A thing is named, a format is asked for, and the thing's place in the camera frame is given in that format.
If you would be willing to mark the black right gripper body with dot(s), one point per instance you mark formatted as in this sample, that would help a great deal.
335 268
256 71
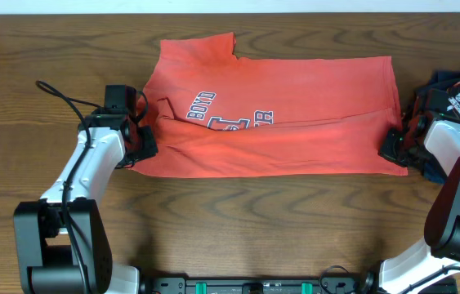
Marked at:
400 149

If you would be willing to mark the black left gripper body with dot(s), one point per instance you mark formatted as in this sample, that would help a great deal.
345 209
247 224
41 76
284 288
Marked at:
146 146

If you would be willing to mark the red Boyd soccer t-shirt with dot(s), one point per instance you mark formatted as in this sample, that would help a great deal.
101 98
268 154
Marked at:
217 115

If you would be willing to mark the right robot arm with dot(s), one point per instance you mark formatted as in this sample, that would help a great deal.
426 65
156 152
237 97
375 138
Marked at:
432 258

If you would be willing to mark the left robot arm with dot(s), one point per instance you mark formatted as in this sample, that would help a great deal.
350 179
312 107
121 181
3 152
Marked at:
61 242

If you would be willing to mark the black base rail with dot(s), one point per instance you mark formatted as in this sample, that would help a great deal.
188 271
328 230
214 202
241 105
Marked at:
243 286

